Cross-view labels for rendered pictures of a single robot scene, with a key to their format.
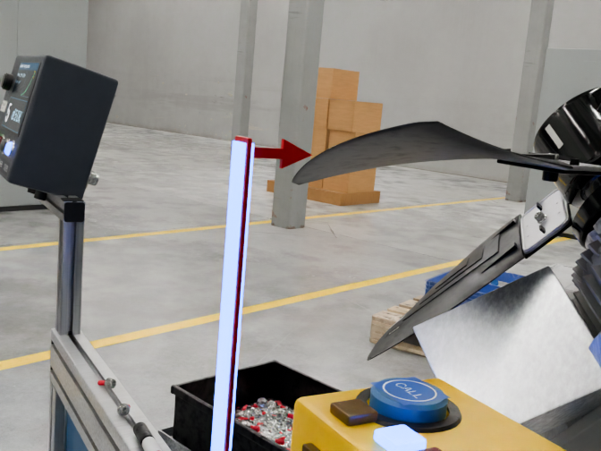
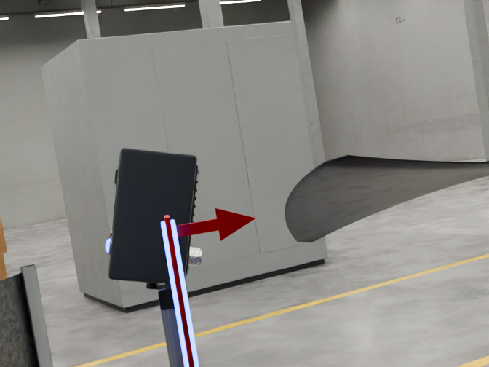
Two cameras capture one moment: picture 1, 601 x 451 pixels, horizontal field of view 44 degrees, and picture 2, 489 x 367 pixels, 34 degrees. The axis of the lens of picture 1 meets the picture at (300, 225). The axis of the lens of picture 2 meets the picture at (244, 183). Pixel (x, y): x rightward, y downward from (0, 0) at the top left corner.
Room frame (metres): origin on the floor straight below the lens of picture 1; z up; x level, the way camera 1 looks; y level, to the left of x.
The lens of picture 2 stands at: (0.10, -0.23, 1.24)
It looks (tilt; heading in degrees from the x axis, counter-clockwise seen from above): 3 degrees down; 24
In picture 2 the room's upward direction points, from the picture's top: 9 degrees counter-clockwise
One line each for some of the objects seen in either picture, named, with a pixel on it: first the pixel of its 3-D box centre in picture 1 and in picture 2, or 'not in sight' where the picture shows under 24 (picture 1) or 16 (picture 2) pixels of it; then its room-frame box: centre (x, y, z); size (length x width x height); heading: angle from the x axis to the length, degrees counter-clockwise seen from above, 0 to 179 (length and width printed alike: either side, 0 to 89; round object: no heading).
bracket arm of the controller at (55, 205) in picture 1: (56, 199); (167, 285); (1.13, 0.38, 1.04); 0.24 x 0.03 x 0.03; 30
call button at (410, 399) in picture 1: (408, 403); not in sight; (0.37, -0.06, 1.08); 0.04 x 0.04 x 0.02
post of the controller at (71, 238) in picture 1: (70, 267); (179, 354); (1.04, 0.33, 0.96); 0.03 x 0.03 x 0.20; 30
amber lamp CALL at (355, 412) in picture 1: (353, 412); not in sight; (0.35, -0.03, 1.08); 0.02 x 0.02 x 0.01; 30
